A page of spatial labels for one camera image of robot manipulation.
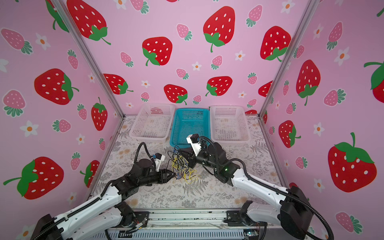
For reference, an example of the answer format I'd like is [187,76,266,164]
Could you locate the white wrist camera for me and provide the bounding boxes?
[152,153,165,172]
[187,134,202,157]

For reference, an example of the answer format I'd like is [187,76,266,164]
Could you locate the right white plastic basket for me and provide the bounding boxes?
[210,106,251,146]

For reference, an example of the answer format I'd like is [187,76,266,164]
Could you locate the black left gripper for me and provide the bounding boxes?
[139,168,177,188]

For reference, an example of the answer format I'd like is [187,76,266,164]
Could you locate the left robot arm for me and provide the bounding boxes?
[31,159,175,240]

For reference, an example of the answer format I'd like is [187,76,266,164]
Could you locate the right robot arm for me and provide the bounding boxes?
[177,143,335,240]

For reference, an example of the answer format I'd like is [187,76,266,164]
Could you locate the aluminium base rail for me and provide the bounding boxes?
[71,208,313,240]

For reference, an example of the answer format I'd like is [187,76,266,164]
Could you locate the left white plastic basket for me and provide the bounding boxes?
[129,104,175,143]

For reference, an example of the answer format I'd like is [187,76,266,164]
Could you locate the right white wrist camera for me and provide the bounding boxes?
[187,134,202,157]

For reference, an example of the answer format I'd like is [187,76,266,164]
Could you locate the white plastic basket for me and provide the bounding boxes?
[210,106,251,146]
[129,104,175,143]

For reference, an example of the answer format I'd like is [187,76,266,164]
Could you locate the yellow blue black cables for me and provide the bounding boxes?
[166,145,200,185]

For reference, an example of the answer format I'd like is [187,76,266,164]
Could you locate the teal plastic basket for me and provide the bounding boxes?
[170,108,211,148]

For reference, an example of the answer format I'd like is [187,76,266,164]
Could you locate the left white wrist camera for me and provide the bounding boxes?
[152,153,165,172]

